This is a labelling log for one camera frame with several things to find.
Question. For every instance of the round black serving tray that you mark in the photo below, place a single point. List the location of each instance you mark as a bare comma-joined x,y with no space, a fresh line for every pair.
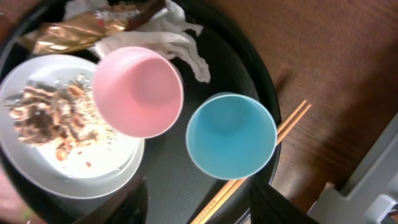
177,189

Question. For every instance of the wooden chopstick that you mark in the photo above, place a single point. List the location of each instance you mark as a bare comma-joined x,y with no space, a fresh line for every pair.
293,124
290,119

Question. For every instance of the pink cup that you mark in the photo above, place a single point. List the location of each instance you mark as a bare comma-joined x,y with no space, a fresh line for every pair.
138,91

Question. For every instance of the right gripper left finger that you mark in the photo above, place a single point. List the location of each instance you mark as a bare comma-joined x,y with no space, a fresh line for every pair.
127,205

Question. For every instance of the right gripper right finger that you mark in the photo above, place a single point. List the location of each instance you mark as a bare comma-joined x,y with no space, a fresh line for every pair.
268,206

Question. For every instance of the white tissue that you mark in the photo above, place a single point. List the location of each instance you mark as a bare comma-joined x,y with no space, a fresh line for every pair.
165,34

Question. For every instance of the food scraps pile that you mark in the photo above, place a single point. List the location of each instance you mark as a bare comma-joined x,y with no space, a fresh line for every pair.
64,119

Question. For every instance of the grey plate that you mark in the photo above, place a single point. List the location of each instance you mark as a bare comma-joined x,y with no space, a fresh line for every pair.
81,176

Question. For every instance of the grey dishwasher rack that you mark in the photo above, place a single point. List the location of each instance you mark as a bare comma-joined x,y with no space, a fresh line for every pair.
370,194

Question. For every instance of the gold snack wrapper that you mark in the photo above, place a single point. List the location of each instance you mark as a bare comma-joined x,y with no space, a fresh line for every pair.
86,22

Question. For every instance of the blue cup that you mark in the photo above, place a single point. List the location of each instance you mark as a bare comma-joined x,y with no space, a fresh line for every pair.
231,136

